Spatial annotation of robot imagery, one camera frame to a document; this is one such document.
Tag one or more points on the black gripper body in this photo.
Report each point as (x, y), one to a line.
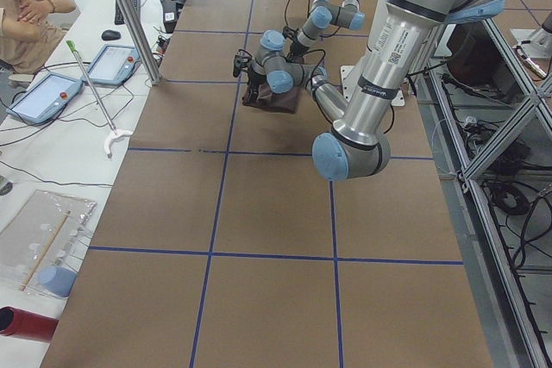
(254, 82)
(297, 52)

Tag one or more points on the black box with label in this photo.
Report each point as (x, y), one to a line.
(170, 15)

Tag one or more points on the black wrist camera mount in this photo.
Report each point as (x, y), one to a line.
(289, 33)
(241, 63)

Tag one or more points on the person in beige shirt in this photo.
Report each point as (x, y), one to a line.
(28, 38)

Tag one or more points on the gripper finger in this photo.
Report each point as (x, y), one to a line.
(251, 93)

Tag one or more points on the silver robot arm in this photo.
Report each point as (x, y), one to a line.
(355, 146)
(322, 14)

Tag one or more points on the dark brown t-shirt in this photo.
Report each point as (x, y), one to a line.
(276, 102)

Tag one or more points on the red cylinder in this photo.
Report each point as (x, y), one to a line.
(23, 324)

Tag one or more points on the clear plastic bag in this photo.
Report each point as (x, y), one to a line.
(25, 236)

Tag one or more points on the black computer mouse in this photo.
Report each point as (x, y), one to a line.
(110, 35)

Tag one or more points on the aluminium frame post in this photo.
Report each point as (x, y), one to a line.
(139, 38)

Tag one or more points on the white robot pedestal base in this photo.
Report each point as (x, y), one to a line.
(352, 79)

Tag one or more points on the near blue teach pendant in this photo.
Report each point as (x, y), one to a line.
(45, 99)

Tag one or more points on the aluminium truss frame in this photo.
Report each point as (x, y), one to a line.
(485, 89)

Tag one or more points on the blue teach pendant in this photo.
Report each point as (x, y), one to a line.
(113, 65)
(45, 99)

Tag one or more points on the reacher grabber stick tool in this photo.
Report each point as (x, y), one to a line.
(115, 132)

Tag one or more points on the blue plastic cup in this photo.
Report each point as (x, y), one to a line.
(57, 280)

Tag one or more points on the far blue teach pendant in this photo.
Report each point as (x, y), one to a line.
(113, 65)

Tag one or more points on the wooden dowel stick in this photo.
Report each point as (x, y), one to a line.
(47, 246)

